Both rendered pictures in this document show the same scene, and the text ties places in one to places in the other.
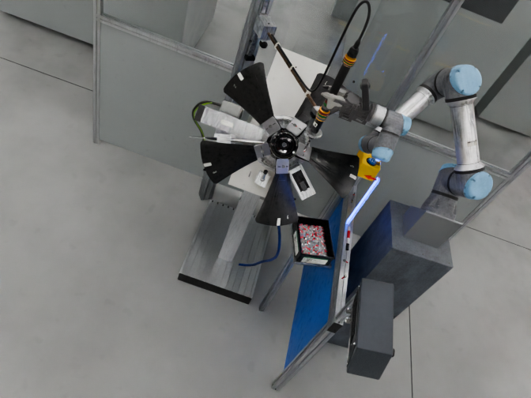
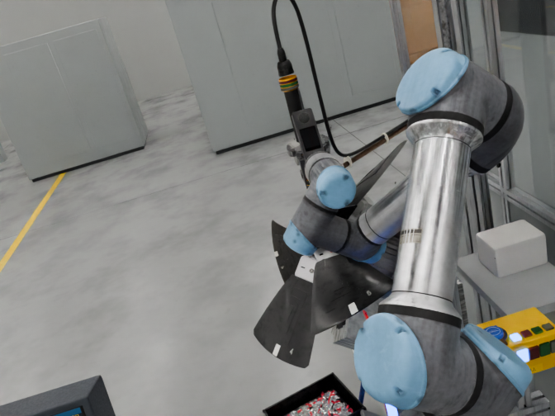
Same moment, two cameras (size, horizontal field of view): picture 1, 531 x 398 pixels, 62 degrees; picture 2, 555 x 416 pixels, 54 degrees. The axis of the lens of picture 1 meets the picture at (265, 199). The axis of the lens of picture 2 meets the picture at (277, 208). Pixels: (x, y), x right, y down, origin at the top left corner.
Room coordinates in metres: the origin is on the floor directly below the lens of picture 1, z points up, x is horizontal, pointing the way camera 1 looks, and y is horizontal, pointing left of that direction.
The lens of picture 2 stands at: (1.46, -1.36, 1.88)
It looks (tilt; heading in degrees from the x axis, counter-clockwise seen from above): 22 degrees down; 93
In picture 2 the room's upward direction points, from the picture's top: 16 degrees counter-clockwise
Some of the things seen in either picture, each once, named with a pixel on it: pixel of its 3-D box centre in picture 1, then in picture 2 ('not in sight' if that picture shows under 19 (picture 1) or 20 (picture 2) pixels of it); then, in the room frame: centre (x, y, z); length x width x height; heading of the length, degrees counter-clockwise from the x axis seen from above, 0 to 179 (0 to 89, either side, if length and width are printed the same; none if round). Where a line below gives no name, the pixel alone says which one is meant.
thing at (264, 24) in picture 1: (264, 27); not in sight; (1.97, 0.34, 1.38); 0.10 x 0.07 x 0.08; 41
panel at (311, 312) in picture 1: (316, 281); not in sight; (1.43, -0.44, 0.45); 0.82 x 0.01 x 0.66; 6
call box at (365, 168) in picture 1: (367, 163); (515, 347); (1.83, -0.40, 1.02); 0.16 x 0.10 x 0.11; 6
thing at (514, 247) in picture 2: not in sight; (508, 245); (2.06, 0.18, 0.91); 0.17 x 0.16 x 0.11; 6
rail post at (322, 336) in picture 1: (299, 360); not in sight; (1.00, -0.48, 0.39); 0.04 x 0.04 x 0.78; 6
